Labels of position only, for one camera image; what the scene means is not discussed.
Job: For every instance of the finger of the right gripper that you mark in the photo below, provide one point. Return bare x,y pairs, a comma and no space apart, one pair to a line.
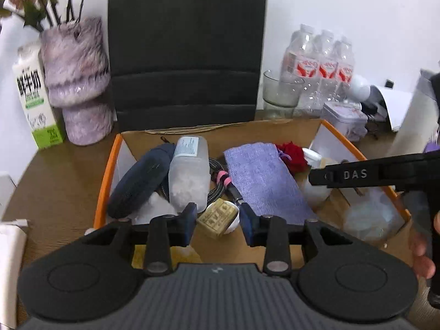
344,175

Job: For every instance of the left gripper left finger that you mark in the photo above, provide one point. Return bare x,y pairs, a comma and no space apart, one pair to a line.
165,232

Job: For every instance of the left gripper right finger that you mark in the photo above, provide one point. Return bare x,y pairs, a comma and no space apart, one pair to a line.
270,232

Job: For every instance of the purple towel cloth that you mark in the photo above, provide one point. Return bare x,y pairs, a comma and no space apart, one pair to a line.
265,182

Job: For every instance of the clear plastic cotton box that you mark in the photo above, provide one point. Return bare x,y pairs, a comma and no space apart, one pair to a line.
189,173

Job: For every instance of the white jar lid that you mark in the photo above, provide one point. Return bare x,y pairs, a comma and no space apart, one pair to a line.
312,158

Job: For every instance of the person's right hand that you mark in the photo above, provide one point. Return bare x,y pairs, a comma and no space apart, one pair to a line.
420,243

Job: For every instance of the purple tissue pack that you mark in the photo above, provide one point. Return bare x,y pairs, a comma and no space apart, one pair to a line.
431,147

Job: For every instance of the dark blue pouch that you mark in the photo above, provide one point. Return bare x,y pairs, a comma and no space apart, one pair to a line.
140,181

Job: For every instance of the lavender tin box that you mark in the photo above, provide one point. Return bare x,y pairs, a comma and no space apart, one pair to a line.
347,119

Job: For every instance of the white device with paper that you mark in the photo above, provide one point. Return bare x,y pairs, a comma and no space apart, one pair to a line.
380,103

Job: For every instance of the red fabric flower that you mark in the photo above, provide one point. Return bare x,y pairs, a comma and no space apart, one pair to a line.
293,157

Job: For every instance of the clear glass cup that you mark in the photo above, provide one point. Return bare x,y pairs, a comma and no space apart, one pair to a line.
281,97

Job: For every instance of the right water bottle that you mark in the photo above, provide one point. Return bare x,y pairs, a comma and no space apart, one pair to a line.
344,56

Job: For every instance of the water bottle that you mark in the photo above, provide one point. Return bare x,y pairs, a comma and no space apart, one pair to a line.
344,56
300,57
324,83

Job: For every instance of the middle water bottle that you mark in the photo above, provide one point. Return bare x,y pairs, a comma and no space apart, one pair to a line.
324,83

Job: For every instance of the left water bottle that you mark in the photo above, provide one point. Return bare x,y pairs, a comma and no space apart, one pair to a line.
300,57

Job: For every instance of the green white milk carton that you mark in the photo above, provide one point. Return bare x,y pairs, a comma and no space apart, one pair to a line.
45,122

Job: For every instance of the black paper shopping bag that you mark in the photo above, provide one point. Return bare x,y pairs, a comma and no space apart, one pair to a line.
184,63

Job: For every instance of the dried rose bouquet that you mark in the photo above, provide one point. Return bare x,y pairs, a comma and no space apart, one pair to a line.
34,12

